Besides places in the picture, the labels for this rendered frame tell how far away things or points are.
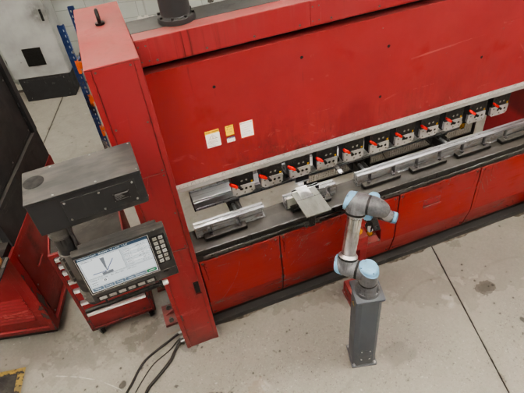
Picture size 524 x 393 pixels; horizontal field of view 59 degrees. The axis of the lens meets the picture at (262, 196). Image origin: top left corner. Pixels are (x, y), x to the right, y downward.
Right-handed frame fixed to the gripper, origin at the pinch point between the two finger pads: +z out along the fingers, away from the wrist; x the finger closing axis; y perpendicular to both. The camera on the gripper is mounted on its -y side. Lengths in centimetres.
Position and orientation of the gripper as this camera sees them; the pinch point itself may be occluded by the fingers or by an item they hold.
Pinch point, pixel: (370, 231)
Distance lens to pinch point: 336.3
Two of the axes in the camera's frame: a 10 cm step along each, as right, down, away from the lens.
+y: -2.7, -6.8, 6.8
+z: 0.7, 6.9, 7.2
